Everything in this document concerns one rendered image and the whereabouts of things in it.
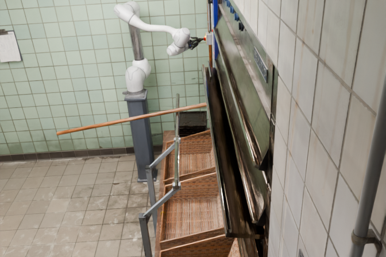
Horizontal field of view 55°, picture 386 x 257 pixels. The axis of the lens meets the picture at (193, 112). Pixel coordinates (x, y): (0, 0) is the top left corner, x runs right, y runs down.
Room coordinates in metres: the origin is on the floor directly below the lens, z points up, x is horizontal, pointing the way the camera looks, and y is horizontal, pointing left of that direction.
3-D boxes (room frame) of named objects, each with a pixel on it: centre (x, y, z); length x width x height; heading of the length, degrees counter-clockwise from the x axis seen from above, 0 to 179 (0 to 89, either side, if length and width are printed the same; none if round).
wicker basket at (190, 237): (1.90, 0.02, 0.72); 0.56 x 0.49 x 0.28; 179
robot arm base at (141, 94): (3.26, 0.56, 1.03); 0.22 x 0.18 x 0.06; 89
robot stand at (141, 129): (3.26, 0.54, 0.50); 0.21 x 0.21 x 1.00; 89
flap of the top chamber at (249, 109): (1.92, -0.25, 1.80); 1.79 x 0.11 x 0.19; 0
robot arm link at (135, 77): (3.27, 0.54, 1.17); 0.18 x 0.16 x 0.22; 164
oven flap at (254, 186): (1.92, -0.25, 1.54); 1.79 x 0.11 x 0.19; 0
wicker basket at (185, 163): (2.50, 0.02, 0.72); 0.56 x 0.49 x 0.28; 0
